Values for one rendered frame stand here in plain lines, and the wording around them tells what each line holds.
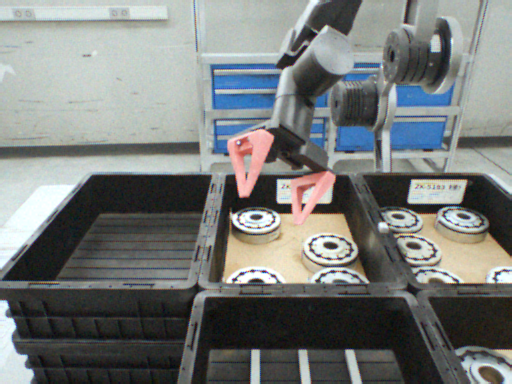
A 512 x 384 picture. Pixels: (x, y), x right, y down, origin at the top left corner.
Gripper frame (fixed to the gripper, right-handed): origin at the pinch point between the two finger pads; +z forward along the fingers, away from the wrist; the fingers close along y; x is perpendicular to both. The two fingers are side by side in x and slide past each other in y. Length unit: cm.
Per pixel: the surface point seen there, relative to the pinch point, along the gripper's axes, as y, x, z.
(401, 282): 21.2, -6.0, 4.2
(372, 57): 127, 88, -156
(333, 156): 152, 128, -110
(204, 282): 0.9, 12.5, 9.9
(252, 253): 18.8, 25.4, -0.2
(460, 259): 47.5, -2.6, -7.0
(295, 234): 27.8, 23.6, -7.1
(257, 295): 5.4, 5.9, 10.4
